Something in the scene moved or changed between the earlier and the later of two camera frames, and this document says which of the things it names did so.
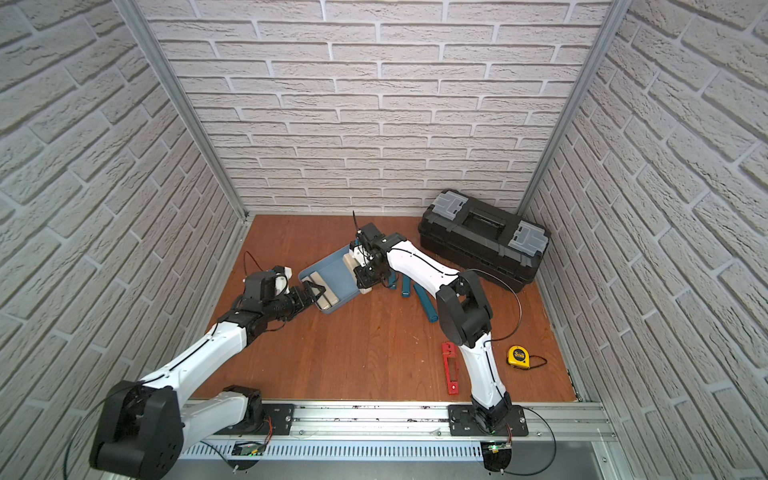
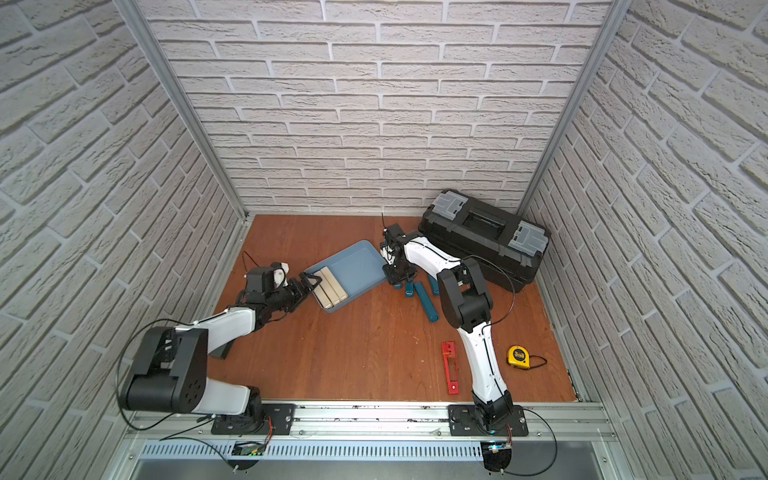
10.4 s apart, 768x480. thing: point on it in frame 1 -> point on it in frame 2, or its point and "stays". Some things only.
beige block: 350,263 -> 333,283
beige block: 322,303 stays
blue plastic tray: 335,271 stays
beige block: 329,294 stays
